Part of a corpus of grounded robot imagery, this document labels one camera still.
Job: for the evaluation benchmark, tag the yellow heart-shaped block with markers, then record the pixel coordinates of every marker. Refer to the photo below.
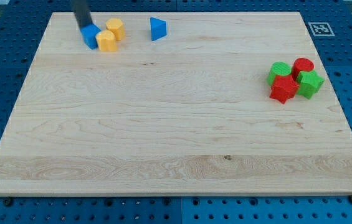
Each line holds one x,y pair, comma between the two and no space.
106,41

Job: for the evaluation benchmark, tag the green cylinder block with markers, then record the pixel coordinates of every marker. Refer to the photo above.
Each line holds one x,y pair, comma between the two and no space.
278,68

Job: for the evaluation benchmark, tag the green star block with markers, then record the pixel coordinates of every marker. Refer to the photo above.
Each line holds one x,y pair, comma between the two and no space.
310,83

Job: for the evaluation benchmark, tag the blue cube block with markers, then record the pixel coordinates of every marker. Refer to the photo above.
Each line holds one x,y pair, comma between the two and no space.
88,33

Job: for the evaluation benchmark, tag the red star block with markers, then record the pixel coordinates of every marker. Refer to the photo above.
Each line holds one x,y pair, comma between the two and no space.
283,88

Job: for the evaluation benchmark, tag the white fiducial marker tag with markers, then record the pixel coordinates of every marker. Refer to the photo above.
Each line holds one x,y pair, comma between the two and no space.
321,29

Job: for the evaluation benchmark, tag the black bolt front left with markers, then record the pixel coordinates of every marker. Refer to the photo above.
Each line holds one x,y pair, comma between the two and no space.
7,202

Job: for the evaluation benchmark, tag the red cylinder block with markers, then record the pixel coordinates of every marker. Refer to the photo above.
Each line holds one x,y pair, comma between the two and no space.
301,64

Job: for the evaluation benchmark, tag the blue triangular prism block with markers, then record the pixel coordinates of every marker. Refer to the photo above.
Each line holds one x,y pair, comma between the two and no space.
158,28

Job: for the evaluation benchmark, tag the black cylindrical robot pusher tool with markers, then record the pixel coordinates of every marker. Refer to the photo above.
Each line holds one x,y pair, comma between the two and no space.
81,12

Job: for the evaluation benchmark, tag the light wooden board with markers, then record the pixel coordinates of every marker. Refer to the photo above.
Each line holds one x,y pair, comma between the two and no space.
186,115

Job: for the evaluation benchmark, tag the yellow hexagon block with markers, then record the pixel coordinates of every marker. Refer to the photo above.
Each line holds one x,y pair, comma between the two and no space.
116,26

